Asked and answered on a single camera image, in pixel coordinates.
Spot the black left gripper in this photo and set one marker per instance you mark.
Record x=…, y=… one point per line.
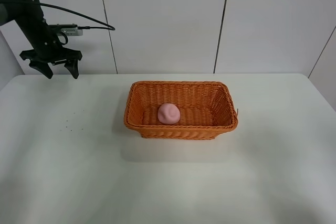
x=47, y=48

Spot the orange wicker basket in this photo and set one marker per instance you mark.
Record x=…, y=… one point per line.
x=206, y=108

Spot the pink peach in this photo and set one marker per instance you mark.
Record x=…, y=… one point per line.
x=168, y=114

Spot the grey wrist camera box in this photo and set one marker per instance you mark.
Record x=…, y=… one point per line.
x=71, y=30

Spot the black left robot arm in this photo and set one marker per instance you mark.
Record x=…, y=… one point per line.
x=15, y=9

